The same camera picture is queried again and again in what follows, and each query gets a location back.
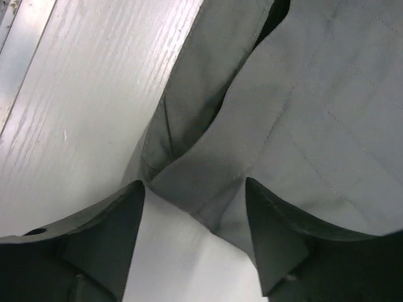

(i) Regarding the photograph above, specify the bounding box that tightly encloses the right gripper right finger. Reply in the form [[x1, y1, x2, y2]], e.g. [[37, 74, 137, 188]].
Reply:
[[246, 178, 402, 301]]

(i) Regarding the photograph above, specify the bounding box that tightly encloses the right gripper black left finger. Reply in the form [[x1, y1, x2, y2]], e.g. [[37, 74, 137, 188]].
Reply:
[[1, 181, 145, 301]]

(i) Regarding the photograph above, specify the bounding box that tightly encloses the grey skirt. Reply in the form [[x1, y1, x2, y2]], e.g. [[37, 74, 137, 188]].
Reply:
[[140, 1, 402, 249]]

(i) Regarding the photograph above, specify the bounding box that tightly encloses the aluminium rail frame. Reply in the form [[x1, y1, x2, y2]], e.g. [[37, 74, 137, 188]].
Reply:
[[1, 1, 57, 131]]

